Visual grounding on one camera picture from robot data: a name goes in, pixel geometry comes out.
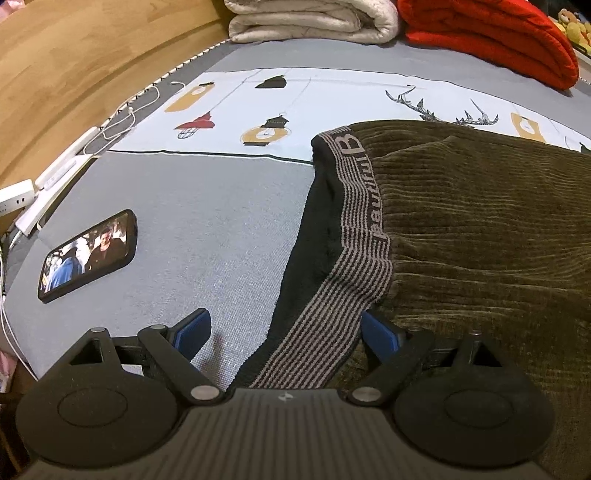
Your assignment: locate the folded white blanket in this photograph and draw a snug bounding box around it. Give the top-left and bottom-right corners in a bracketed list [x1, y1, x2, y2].
[224, 0, 400, 45]

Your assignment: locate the pile of plush toys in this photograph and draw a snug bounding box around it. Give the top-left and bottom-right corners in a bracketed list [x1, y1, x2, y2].
[556, 7, 591, 47]

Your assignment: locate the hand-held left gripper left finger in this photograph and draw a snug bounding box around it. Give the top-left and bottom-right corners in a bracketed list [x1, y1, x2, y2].
[69, 308, 221, 406]

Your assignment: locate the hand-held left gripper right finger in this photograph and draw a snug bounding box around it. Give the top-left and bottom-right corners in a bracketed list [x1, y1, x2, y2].
[347, 311, 513, 406]

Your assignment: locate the folded red blanket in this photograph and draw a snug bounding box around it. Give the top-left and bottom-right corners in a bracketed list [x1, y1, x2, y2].
[397, 0, 580, 90]

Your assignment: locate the long white power strip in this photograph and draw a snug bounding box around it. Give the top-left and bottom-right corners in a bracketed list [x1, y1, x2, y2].
[34, 127, 100, 191]

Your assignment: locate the white charger cable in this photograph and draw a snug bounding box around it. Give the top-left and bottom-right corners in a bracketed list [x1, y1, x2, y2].
[95, 102, 140, 141]

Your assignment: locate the black smartphone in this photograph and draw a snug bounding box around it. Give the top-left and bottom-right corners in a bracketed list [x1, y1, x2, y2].
[37, 209, 138, 304]

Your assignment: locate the wooden bed frame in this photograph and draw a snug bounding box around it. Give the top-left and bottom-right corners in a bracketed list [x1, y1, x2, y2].
[0, 0, 232, 190]

